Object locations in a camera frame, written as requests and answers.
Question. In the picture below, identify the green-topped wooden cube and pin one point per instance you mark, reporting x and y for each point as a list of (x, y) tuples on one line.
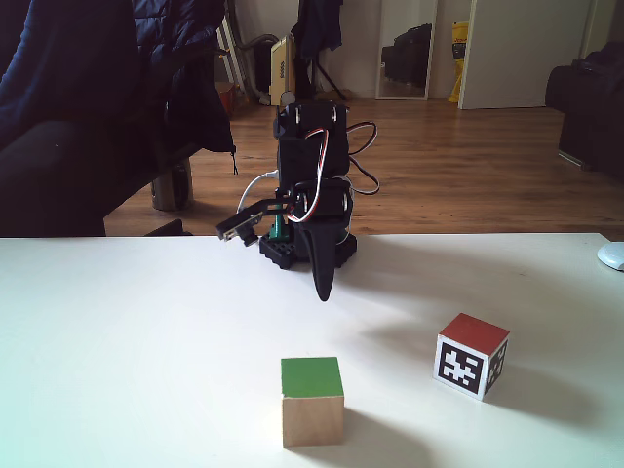
[(312, 414)]

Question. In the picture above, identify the red-topped marker cube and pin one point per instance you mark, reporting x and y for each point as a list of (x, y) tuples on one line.
[(470, 331)]

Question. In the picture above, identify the green table clamp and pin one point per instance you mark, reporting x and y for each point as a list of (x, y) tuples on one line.
[(279, 231)]

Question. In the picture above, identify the orange cardboard box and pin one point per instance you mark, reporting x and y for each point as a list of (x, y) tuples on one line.
[(226, 97)]

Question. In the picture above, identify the shiny metal cylinder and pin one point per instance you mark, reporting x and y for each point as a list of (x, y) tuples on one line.
[(170, 190)]

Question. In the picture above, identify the white framed floor mirror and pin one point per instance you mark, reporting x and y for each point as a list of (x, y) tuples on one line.
[(407, 49)]

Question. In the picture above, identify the dark hanging garment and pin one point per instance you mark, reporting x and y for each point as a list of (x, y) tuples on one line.
[(317, 24)]

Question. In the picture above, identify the white folded rack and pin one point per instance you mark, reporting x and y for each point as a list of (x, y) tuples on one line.
[(229, 49)]

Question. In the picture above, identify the yellow paper bag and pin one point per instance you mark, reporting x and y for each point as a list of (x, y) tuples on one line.
[(458, 39)]

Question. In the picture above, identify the white door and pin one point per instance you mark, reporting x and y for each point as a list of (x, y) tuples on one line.
[(526, 49)]

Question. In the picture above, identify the dark blue jacket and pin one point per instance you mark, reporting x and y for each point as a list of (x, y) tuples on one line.
[(97, 58)]

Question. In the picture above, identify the black sofa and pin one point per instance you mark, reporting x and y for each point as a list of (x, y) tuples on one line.
[(595, 112)]

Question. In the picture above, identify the black office chair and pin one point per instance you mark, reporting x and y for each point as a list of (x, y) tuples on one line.
[(49, 195)]

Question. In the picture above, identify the white computer mouse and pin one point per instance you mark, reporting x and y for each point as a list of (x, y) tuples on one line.
[(613, 256)]

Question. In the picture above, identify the black gripper camera mount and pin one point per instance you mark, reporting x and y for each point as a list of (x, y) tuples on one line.
[(239, 224)]

